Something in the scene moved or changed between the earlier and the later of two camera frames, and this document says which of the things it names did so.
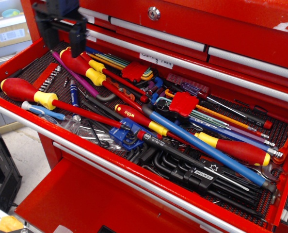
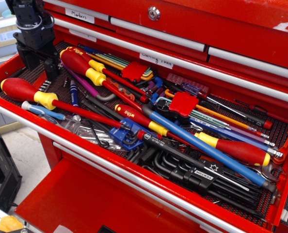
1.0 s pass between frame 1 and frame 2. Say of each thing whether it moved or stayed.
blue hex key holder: stayed
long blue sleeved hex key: stayed
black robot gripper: moved
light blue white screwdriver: stayed
